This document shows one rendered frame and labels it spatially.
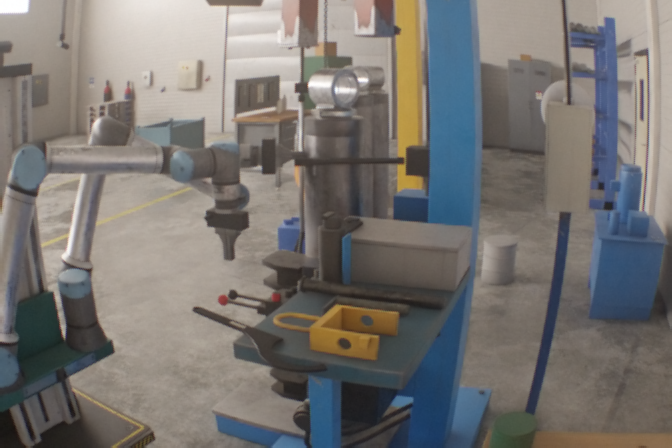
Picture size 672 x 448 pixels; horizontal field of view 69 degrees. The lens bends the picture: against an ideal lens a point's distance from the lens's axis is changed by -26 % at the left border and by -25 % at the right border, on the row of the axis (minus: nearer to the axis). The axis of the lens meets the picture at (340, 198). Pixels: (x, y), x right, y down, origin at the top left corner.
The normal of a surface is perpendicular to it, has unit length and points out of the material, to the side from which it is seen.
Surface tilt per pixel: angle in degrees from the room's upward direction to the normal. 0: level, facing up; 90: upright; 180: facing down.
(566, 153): 90
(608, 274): 90
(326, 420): 90
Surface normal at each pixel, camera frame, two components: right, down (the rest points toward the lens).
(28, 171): 0.65, 0.04
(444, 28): -0.36, 0.20
